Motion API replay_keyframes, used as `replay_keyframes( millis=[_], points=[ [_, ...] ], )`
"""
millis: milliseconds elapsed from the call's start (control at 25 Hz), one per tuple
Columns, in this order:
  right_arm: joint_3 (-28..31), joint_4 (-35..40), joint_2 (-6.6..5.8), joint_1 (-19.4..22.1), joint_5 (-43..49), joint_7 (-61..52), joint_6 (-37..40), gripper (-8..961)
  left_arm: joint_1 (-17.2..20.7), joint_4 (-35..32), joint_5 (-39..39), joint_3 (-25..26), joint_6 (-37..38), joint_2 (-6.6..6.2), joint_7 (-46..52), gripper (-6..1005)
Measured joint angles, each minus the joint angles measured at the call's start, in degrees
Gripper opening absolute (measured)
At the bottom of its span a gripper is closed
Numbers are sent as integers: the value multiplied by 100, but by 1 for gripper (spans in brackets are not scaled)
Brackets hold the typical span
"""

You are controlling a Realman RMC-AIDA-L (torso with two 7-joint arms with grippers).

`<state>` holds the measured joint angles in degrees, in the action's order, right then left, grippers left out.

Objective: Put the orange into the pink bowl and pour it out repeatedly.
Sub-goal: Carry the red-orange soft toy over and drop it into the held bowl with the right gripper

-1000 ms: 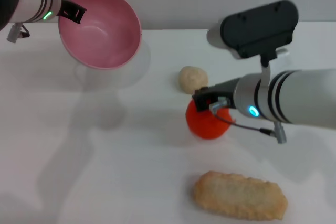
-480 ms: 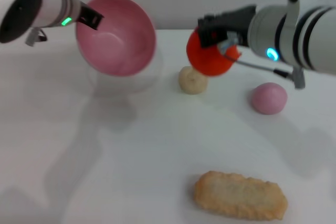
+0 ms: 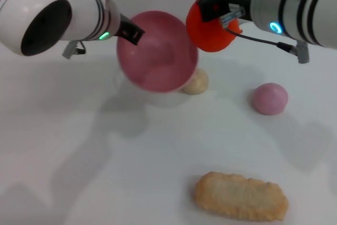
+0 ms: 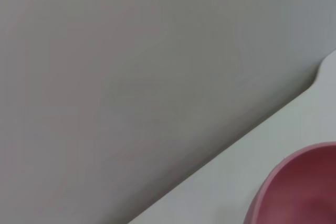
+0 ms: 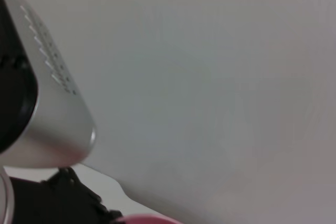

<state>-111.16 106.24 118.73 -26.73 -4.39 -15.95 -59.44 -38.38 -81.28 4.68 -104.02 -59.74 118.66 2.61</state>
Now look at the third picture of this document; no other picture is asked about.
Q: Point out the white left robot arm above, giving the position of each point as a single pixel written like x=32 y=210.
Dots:
x=52 y=9

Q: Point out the beige toy bun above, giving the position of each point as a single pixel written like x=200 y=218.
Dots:
x=197 y=84

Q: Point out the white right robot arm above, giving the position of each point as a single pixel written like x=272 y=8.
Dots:
x=295 y=6

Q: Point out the pink plastic bowl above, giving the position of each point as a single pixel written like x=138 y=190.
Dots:
x=158 y=53

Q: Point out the orange toy fruit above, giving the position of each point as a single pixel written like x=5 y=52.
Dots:
x=210 y=35

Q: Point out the pink toy bun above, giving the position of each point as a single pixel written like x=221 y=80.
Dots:
x=269 y=98

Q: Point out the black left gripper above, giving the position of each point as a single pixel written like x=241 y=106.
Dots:
x=126 y=26

